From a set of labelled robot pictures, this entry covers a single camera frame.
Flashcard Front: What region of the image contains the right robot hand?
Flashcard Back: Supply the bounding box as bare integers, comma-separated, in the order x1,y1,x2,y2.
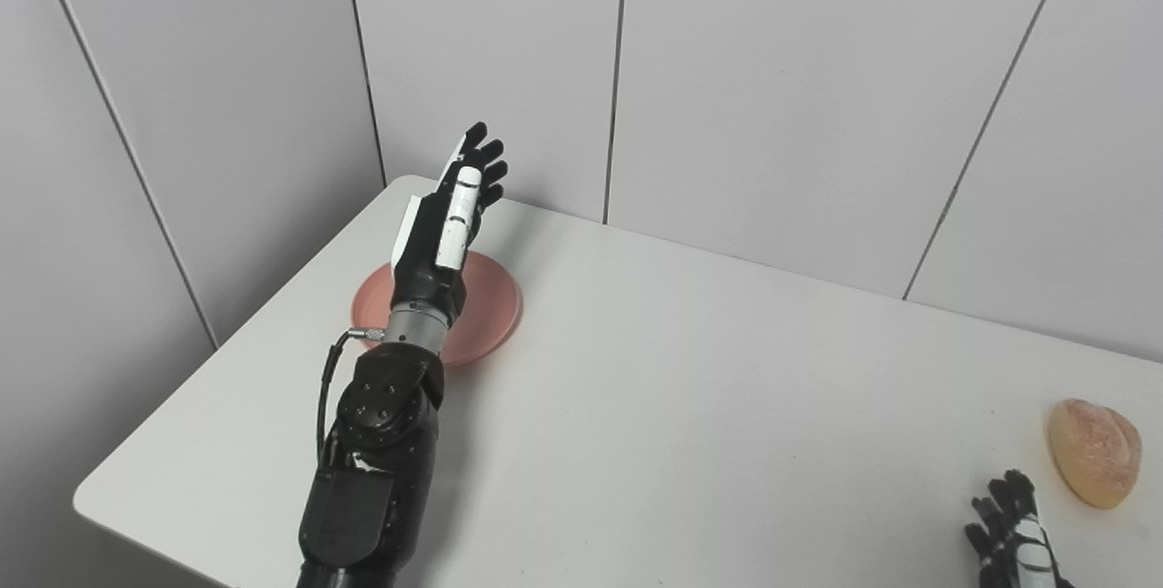
964,469,1073,588

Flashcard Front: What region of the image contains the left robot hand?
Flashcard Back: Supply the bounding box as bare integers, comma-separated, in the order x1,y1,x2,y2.
389,122,509,323

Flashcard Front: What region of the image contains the pink round plate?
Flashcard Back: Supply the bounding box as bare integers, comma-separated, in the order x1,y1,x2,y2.
352,251,523,367

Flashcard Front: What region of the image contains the brown bread roll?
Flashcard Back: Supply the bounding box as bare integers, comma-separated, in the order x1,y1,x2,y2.
1046,398,1143,510

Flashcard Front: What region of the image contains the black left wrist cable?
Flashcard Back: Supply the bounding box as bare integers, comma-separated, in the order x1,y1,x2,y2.
315,326,386,462

